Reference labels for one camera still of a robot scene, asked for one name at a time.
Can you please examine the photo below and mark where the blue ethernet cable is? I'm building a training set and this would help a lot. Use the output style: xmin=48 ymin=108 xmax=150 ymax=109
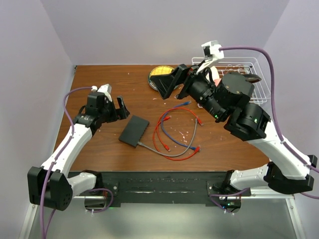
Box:
xmin=159 ymin=101 xmax=197 ymax=150

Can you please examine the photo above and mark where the long red ethernet cable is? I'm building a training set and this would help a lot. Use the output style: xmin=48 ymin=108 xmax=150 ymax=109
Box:
xmin=152 ymin=107 xmax=202 ymax=161

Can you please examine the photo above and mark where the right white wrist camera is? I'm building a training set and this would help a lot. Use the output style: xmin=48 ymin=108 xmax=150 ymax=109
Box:
xmin=196 ymin=40 xmax=224 ymax=75

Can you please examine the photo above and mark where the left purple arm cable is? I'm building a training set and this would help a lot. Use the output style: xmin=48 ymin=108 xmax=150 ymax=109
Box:
xmin=39 ymin=86 xmax=114 ymax=239

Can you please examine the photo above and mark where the pink cup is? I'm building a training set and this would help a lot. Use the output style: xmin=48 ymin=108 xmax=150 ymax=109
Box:
xmin=214 ymin=78 xmax=221 ymax=86

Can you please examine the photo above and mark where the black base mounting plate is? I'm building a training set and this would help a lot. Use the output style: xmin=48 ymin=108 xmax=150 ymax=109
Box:
xmin=74 ymin=171 xmax=251 ymax=209

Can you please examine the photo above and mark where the grey ethernet cable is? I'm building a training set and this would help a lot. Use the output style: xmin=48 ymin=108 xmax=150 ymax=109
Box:
xmin=138 ymin=117 xmax=200 ymax=158

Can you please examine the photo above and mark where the black network switch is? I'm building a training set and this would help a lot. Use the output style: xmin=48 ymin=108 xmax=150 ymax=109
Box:
xmin=118 ymin=115 xmax=150 ymax=148

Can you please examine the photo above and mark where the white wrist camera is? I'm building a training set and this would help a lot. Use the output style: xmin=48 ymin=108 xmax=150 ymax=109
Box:
xmin=196 ymin=40 xmax=224 ymax=75
xmin=91 ymin=84 xmax=113 ymax=102

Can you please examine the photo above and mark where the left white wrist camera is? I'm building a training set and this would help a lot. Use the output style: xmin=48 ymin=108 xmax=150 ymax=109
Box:
xmin=91 ymin=84 xmax=113 ymax=102

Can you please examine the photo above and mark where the aluminium frame rail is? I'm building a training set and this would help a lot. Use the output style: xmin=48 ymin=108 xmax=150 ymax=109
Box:
xmin=18 ymin=159 xmax=306 ymax=239

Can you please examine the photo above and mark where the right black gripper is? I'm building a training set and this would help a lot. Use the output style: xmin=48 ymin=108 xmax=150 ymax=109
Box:
xmin=150 ymin=57 xmax=226 ymax=120

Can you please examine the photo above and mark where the yellow round plate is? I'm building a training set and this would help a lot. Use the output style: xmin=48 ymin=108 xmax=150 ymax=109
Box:
xmin=148 ymin=65 xmax=174 ymax=91

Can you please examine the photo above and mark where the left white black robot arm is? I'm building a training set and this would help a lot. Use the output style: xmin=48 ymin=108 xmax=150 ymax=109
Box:
xmin=27 ymin=84 xmax=130 ymax=211

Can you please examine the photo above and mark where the dark brown plate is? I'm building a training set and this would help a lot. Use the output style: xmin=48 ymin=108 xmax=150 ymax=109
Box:
xmin=243 ymin=74 xmax=262 ymax=84

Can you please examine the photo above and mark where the white wire dish rack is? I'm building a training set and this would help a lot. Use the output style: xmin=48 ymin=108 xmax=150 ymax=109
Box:
xmin=191 ymin=57 xmax=272 ymax=108

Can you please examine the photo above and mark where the short red ethernet cable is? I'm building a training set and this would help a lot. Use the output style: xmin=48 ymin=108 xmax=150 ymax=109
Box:
xmin=156 ymin=115 xmax=172 ymax=152

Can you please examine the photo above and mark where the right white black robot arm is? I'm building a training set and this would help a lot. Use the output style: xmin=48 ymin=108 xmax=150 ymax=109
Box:
xmin=150 ymin=64 xmax=317 ymax=196

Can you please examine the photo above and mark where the cream plate in rack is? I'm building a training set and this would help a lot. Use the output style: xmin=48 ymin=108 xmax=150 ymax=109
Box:
xmin=210 ymin=66 xmax=220 ymax=81

